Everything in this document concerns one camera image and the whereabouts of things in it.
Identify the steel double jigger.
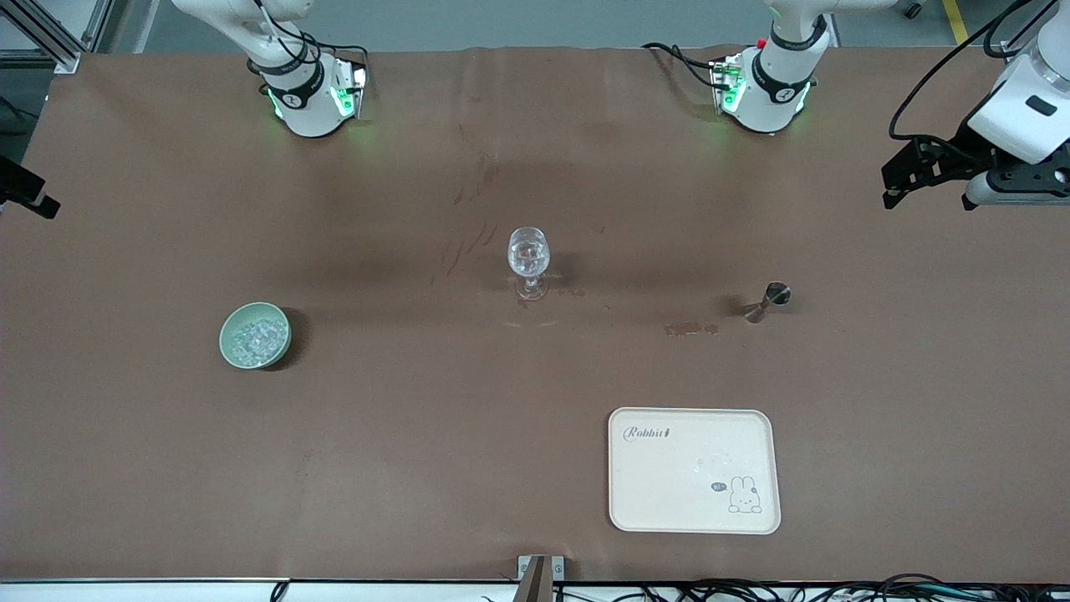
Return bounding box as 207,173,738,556
742,282,792,324

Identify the clear ice cubes pile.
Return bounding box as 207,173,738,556
230,316,288,365

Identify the cream rabbit print tray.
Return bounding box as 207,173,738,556
608,407,782,534

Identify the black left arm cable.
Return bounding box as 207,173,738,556
889,0,1039,141

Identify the aluminium profile frame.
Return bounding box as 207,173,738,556
0,0,114,73

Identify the black left base cable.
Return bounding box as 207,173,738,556
642,42,725,89

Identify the black base cable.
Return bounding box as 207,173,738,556
301,33,370,73
642,42,725,89

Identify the black right base cable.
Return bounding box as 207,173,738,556
301,33,370,73

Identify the grey metal bracket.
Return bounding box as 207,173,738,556
517,554,565,602

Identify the clear stemmed wine glass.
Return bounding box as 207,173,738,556
507,227,553,300

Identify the tangled black cable bundle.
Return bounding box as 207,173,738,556
552,574,1070,602

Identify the pale green ceramic bowl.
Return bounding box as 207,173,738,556
219,302,292,370

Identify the brown paper table cover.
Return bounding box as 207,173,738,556
0,46,1070,584

